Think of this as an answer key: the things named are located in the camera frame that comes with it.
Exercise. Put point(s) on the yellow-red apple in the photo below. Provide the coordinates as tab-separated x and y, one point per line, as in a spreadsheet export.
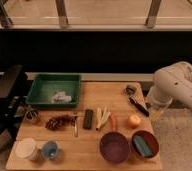
133	121

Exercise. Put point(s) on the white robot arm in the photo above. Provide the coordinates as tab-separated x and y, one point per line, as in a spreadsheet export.
171	82

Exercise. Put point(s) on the black rectangular block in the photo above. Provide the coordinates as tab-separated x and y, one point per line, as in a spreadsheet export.
87	124

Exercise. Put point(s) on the small dark object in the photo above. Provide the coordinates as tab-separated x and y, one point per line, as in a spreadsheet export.
130	89

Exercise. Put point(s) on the crumpled white plastic wrap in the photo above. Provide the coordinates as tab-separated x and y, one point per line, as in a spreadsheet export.
61	97

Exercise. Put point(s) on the orange carrot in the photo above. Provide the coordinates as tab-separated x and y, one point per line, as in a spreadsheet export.
113	122

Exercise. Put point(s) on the green plastic tray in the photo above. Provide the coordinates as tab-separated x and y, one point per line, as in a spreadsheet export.
45	85

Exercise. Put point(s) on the brown dried chili bunch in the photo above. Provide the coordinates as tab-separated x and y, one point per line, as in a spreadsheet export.
58	122

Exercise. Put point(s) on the empty purple bowl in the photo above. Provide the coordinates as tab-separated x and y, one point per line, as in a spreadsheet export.
114	147

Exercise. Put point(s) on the blue sponge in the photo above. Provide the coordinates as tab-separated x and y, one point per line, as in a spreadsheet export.
142	146

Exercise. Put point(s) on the small dark round container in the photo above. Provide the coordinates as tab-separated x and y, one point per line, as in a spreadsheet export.
32	116

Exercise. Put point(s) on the red bowl with sponge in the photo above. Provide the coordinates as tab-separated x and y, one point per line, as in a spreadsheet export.
150	140

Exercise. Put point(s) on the blue glass cup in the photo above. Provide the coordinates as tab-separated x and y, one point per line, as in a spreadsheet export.
50	150

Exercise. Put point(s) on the black chair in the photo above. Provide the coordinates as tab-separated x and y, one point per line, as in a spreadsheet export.
12	87

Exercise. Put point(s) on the white cup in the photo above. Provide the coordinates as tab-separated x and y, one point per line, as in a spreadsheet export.
27	149

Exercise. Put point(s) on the black handled knife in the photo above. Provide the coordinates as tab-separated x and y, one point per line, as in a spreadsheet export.
139	106

